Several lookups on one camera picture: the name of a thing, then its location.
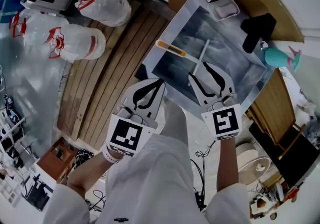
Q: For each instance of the black cabinet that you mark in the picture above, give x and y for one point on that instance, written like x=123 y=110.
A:
x=295 y=158

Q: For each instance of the clear soap dish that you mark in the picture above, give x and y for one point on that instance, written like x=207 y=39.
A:
x=223 y=9

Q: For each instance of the wooden chair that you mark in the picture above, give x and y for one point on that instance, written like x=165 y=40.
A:
x=277 y=108

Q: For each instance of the blue wrapped stack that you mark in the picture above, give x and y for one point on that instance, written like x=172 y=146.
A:
x=7 y=8

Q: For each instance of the grey bag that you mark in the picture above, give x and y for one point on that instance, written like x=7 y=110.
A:
x=313 y=130

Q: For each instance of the person's white shirt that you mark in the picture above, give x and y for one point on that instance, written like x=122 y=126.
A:
x=150 y=180

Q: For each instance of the person's left forearm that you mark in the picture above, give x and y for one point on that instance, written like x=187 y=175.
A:
x=87 y=175

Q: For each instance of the white wristband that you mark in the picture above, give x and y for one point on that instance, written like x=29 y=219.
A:
x=110 y=155

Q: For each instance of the teal spray bottle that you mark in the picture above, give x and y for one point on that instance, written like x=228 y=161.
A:
x=275 y=58

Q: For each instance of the white floor fan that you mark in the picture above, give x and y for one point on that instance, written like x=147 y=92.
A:
x=250 y=163

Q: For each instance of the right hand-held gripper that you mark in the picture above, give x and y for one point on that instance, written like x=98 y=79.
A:
x=223 y=120

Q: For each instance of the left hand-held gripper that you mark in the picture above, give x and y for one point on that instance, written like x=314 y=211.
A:
x=127 y=134

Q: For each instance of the metal sink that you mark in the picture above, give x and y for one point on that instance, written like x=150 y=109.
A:
x=225 y=51

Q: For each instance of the white orange squeegee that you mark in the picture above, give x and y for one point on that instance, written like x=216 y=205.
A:
x=172 y=49

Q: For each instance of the wooden pallet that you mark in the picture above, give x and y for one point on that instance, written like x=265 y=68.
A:
x=100 y=80

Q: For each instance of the person's right forearm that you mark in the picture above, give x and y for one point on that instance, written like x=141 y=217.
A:
x=227 y=165

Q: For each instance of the black faucet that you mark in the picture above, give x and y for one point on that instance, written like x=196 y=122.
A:
x=258 y=29

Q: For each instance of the brown wooden crate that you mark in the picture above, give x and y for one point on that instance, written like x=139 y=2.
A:
x=57 y=160

